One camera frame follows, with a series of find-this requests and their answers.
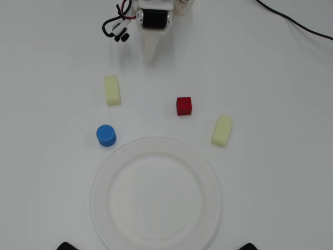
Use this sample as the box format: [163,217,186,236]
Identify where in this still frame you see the black and red power cable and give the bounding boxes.
[254,0,333,41]

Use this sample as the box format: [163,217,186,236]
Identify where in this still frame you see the blue cylinder block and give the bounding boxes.
[96,124,117,147]

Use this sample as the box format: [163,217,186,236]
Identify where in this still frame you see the pale yellow sponge block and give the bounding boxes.
[103,75,122,107]
[210,114,234,148]

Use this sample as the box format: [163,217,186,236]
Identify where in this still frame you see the black camera cable loop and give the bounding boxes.
[101,4,136,39]

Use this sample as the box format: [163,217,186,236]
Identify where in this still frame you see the black stand foot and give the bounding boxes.
[239,242,262,250]
[56,242,79,250]

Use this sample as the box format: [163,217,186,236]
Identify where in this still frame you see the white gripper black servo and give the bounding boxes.
[135,0,174,66]

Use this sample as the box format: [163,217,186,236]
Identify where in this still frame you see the red cube block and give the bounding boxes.
[176,96,193,117]

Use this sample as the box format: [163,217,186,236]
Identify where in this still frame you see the white plastic dish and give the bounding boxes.
[89,136,224,250]

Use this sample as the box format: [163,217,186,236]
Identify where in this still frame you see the red servo wires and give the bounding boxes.
[120,0,136,19]

